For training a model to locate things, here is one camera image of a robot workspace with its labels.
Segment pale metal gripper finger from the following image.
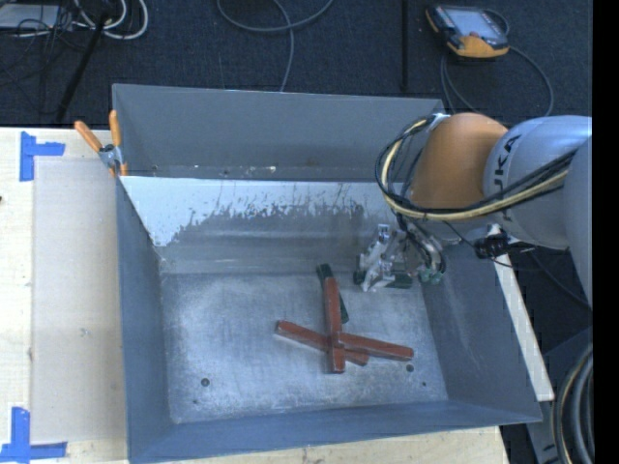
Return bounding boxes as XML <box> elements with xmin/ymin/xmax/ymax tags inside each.
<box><xmin>360</xmin><ymin>268</ymin><xmax>394</xmax><ymax>293</ymax></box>
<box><xmin>356</xmin><ymin>240</ymin><xmax>387</xmax><ymax>276</ymax></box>

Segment dark green flat block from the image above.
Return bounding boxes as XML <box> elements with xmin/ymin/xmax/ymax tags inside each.
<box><xmin>315</xmin><ymin>263</ymin><xmax>350</xmax><ymax>327</ymax></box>

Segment red-brown flat block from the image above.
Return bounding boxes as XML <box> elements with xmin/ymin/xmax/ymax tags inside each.
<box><xmin>338</xmin><ymin>332</ymin><xmax>416</xmax><ymax>363</ymax></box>
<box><xmin>322</xmin><ymin>276</ymin><xmax>348</xmax><ymax>375</ymax></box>
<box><xmin>274</xmin><ymin>320</ymin><xmax>370</xmax><ymax>368</ymax></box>

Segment grey metal bin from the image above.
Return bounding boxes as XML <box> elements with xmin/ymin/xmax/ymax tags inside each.
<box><xmin>111</xmin><ymin>82</ymin><xmax>545</xmax><ymax>464</ymax></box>

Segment pale wood board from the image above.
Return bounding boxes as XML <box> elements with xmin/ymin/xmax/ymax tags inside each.
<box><xmin>29</xmin><ymin>156</ymin><xmax>128</xmax><ymax>445</ymax></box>

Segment black cylinder on white bracket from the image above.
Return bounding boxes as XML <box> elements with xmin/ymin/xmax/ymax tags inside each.
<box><xmin>474</xmin><ymin>223</ymin><xmax>535</xmax><ymax>260</ymax></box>

